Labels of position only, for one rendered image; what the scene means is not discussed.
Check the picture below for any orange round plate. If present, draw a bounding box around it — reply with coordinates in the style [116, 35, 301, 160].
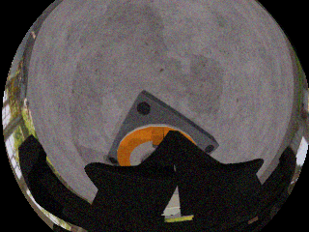
[117, 124, 196, 166]

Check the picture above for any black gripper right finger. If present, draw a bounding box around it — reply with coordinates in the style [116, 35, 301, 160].
[174, 130, 264, 217]

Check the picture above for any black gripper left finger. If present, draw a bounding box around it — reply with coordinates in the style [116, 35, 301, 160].
[85, 130, 179, 216]

